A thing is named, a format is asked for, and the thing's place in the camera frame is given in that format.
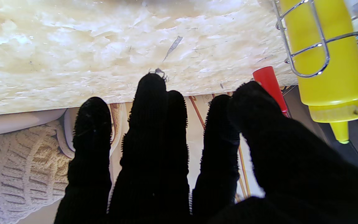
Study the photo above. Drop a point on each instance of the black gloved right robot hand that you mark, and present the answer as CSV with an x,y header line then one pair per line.
x,y
172,174

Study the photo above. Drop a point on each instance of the dark flat television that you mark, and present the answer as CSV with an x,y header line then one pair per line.
x,y
346,146

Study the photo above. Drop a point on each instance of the yellow squeeze bottle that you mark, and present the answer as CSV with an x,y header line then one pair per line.
x,y
328,56

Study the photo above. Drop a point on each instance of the beige sofa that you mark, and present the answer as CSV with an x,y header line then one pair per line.
x,y
26,121

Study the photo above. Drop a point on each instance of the tripod floor lamp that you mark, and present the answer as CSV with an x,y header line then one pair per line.
x,y
197,115

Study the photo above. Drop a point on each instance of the beige knit cushion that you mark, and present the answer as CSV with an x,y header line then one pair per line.
x,y
20,171

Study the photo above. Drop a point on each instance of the red squeeze bottle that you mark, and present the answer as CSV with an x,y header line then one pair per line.
x,y
270,85

